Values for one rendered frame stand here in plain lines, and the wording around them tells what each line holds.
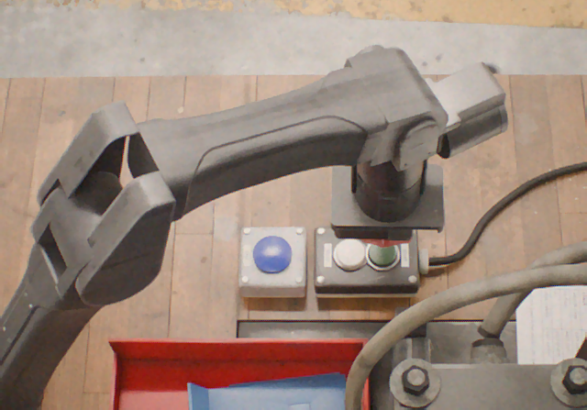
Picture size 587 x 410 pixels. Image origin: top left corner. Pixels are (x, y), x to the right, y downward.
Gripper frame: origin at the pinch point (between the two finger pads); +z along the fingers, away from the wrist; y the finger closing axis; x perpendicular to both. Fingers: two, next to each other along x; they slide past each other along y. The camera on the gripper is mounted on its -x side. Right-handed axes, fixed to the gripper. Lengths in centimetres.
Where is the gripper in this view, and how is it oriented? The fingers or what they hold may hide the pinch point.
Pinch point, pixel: (383, 238)
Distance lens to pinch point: 112.3
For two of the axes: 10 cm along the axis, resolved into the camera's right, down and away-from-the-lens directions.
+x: -0.4, 8.9, -4.6
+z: 0.3, 4.6, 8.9
